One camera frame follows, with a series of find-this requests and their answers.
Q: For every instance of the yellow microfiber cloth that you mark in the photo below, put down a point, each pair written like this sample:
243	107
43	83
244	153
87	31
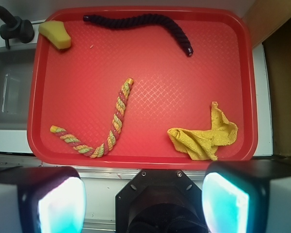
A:
202	145

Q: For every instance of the brown wooden cabinet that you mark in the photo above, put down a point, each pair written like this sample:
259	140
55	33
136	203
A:
269	23

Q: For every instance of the black faucet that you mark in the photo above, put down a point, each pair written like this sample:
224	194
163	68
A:
15	28

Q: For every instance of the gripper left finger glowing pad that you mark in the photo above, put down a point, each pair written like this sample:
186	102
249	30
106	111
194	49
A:
41	200

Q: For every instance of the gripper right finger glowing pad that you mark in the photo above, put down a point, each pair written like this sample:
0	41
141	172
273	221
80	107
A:
248	196

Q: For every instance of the yellow sponge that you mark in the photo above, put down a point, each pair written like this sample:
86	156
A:
54	31

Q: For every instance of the grey sink basin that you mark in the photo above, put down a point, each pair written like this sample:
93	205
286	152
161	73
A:
16	69

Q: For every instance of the red plastic tray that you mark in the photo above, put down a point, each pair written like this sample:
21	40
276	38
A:
181	60

